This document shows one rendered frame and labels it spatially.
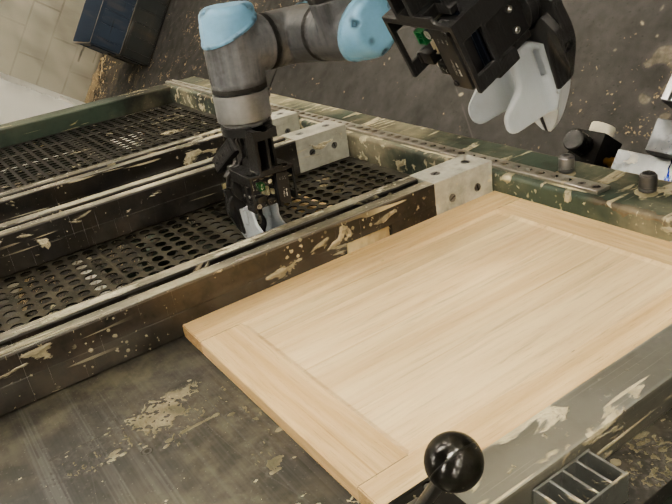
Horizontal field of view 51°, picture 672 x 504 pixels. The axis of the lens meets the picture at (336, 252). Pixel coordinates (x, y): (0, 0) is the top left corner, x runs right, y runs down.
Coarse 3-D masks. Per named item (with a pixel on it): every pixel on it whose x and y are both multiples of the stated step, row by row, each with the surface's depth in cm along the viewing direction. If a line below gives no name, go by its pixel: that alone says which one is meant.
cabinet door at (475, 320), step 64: (384, 256) 99; (448, 256) 97; (512, 256) 94; (576, 256) 92; (640, 256) 89; (256, 320) 88; (320, 320) 86; (384, 320) 84; (448, 320) 82; (512, 320) 80; (576, 320) 79; (640, 320) 76; (256, 384) 75; (320, 384) 74; (384, 384) 73; (448, 384) 71; (512, 384) 70; (576, 384) 68; (320, 448) 65; (384, 448) 64
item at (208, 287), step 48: (384, 192) 107; (432, 192) 108; (480, 192) 114; (288, 240) 95; (336, 240) 100; (144, 288) 89; (192, 288) 89; (240, 288) 93; (0, 336) 82; (48, 336) 80; (96, 336) 83; (144, 336) 87; (0, 384) 78; (48, 384) 81
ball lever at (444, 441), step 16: (448, 432) 44; (432, 448) 43; (448, 448) 43; (464, 448) 43; (480, 448) 44; (432, 464) 43; (448, 464) 42; (464, 464) 42; (480, 464) 43; (432, 480) 43; (448, 480) 42; (464, 480) 42; (432, 496) 47
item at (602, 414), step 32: (640, 352) 68; (608, 384) 64; (640, 384) 64; (544, 416) 61; (576, 416) 61; (608, 416) 60; (640, 416) 63; (512, 448) 58; (544, 448) 58; (576, 448) 58; (608, 448) 61; (480, 480) 56; (512, 480) 55; (544, 480) 56
